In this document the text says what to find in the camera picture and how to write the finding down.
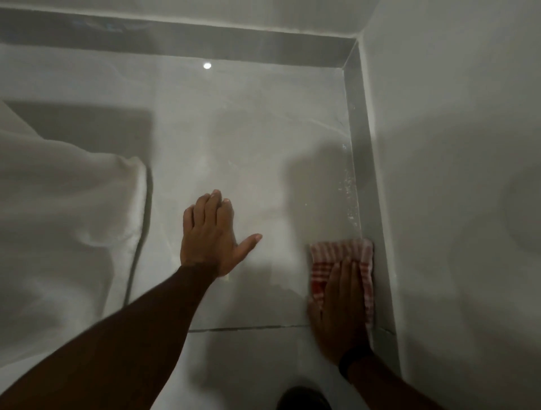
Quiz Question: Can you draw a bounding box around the person's right hand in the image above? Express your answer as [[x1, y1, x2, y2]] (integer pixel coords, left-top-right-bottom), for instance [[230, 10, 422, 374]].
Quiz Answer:
[[307, 259, 373, 366]]

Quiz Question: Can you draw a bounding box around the black shoe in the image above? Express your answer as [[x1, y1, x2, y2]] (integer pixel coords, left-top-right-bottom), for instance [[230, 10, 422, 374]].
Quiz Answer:
[[277, 385, 335, 410]]

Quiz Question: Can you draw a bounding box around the black wristband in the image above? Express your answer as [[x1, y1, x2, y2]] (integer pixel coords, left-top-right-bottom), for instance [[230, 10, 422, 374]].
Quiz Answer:
[[338, 346, 375, 382]]

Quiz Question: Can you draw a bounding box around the white fabric sheet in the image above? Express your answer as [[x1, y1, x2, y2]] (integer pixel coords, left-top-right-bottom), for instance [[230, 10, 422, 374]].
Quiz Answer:
[[0, 99, 148, 369]]

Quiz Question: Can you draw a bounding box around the person's left forearm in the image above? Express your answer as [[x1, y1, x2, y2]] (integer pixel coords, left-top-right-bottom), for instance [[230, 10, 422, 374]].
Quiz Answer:
[[0, 262, 221, 410]]

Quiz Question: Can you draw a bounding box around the person's left hand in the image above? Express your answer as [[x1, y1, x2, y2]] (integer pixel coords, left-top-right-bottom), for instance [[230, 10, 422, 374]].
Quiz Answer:
[[180, 190, 263, 278]]

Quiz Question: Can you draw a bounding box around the red white checked cloth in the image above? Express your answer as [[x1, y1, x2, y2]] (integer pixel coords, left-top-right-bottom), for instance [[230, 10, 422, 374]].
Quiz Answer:
[[310, 239, 376, 331]]

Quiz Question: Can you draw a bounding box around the person's right forearm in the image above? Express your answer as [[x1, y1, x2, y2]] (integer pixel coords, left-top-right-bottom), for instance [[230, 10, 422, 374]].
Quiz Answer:
[[346, 353, 445, 410]]

